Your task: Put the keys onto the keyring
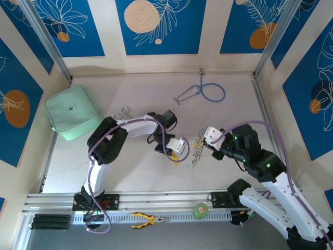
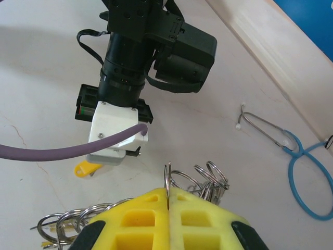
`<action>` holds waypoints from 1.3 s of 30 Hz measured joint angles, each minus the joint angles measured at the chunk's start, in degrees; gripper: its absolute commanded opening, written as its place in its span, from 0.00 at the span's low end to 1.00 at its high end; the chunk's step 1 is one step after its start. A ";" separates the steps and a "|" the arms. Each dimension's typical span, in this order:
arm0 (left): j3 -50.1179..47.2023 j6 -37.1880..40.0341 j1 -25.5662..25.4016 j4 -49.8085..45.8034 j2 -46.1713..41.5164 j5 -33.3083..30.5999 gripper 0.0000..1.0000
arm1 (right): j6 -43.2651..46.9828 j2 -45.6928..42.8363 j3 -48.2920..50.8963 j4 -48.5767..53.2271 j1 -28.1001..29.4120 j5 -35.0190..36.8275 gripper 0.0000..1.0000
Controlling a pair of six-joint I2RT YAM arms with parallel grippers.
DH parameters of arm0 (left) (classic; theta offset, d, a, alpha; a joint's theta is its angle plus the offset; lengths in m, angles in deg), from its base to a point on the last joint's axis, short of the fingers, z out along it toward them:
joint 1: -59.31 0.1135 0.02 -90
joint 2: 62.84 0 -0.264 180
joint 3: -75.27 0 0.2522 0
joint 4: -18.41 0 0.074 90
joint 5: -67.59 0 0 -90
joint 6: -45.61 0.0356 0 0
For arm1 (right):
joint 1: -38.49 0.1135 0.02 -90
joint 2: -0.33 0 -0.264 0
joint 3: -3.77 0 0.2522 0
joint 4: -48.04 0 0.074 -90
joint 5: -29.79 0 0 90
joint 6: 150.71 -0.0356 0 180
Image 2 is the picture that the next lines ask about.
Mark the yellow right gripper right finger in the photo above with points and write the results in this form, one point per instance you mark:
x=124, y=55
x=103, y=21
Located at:
x=197, y=221

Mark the blue stethoscope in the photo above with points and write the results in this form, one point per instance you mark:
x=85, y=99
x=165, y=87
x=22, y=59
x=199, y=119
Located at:
x=291, y=177

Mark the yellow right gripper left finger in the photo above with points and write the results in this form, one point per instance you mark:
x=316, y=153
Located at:
x=135, y=221

